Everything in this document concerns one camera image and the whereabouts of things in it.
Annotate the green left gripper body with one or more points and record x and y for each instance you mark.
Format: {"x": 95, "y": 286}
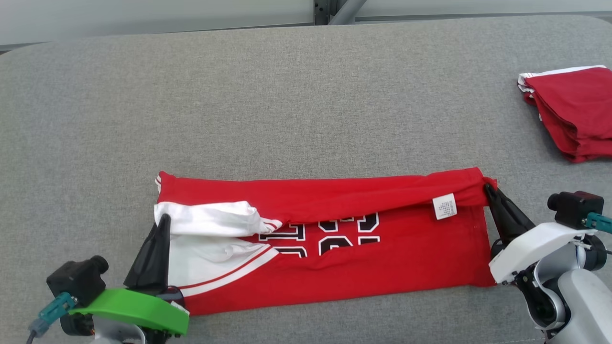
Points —
{"x": 134, "y": 308}

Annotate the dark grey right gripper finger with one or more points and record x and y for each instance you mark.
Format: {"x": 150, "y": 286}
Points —
{"x": 501, "y": 222}
{"x": 515, "y": 217}

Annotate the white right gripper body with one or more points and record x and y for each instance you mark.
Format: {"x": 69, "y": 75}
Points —
{"x": 530, "y": 248}

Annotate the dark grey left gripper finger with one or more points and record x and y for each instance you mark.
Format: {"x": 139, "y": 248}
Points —
{"x": 148, "y": 267}
{"x": 165, "y": 253}

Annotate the red shorts with white stripe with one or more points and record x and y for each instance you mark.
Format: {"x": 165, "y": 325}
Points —
{"x": 578, "y": 110}

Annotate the red white jersey shirt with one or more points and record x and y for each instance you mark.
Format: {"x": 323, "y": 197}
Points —
{"x": 382, "y": 267}

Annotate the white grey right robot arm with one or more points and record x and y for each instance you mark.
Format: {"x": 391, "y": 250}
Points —
{"x": 588, "y": 296}

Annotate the grey metal stand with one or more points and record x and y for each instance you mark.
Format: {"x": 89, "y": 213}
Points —
{"x": 342, "y": 9}

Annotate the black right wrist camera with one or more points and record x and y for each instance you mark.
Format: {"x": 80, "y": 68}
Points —
{"x": 576, "y": 208}

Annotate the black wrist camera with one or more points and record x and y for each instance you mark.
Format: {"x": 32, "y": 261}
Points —
{"x": 79, "y": 279}
{"x": 576, "y": 208}

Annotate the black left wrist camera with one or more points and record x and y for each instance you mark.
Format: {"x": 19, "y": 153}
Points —
{"x": 79, "y": 279}

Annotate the teal right camera connector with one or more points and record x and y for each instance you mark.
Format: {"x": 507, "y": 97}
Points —
{"x": 601, "y": 222}

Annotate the teal camera connector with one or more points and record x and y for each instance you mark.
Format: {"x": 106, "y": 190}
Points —
{"x": 601, "y": 222}
{"x": 55, "y": 310}

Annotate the teal left camera connector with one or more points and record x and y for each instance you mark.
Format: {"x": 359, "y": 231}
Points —
{"x": 55, "y": 310}

